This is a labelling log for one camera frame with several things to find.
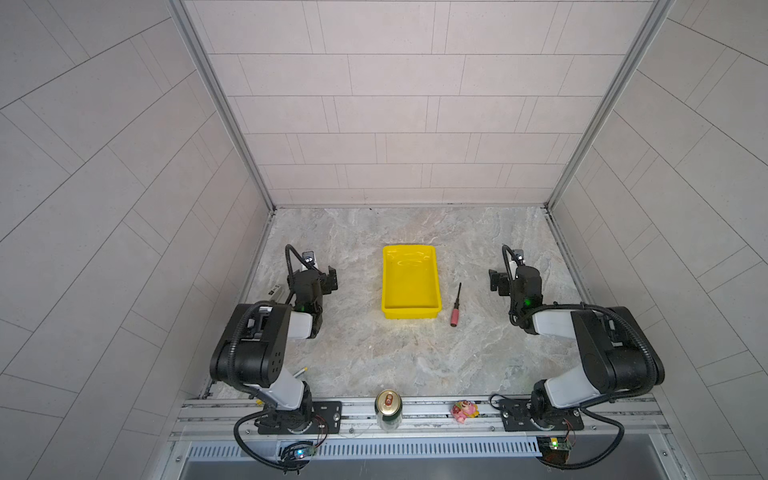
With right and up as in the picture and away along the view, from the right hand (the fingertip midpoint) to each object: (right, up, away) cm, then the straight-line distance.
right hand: (507, 267), depth 95 cm
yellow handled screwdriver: (-61, -25, -17) cm, 68 cm away
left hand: (-60, +2, -1) cm, 60 cm away
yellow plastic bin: (-31, -4, -3) cm, 32 cm away
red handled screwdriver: (-18, -13, -6) cm, 23 cm away
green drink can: (-37, -26, -31) cm, 55 cm away
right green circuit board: (+1, -38, -27) cm, 47 cm away
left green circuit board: (-55, -36, -30) cm, 73 cm away
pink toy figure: (-19, -31, -24) cm, 44 cm away
